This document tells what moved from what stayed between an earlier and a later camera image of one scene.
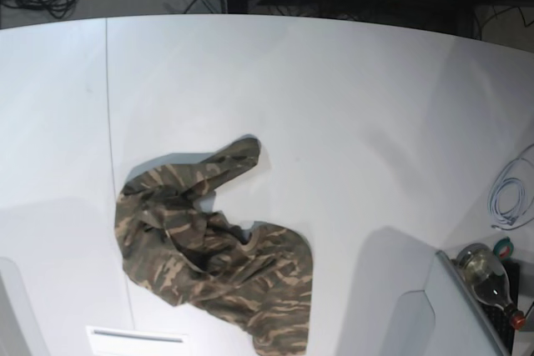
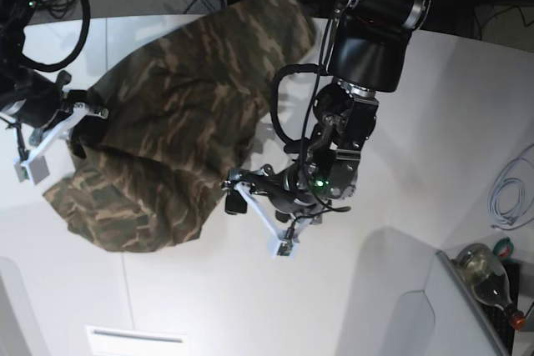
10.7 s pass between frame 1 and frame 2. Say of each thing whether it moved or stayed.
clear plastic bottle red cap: stayed
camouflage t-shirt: moved
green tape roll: stayed
